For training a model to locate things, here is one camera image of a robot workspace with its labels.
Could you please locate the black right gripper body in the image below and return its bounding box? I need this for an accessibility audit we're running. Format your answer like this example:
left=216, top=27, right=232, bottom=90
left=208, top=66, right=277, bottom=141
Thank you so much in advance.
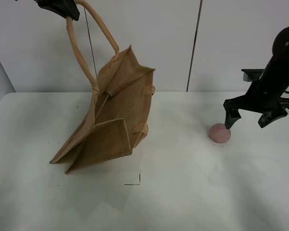
left=223, top=80, right=289, bottom=113

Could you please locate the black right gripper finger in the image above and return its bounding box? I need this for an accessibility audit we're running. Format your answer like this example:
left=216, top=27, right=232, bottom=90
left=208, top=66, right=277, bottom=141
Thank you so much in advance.
left=258, top=109, right=288, bottom=128
left=225, top=109, right=241, bottom=129

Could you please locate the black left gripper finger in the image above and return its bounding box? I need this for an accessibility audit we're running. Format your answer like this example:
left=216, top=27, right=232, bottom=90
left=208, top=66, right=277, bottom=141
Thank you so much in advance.
left=37, top=0, right=80, bottom=21

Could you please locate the pink peach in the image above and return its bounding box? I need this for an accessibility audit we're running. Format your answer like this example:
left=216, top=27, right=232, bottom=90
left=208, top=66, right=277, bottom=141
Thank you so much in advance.
left=208, top=123, right=231, bottom=143

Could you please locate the brown linen tote bag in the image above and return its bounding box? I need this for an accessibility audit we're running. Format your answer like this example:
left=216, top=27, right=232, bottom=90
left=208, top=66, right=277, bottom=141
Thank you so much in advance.
left=50, top=0, right=155, bottom=174

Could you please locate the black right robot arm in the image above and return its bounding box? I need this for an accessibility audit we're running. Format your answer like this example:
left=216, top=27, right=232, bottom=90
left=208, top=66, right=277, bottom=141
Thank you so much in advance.
left=223, top=27, right=289, bottom=129

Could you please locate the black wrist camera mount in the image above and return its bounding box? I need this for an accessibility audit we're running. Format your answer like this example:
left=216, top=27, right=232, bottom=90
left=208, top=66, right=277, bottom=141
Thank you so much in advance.
left=241, top=69, right=264, bottom=82

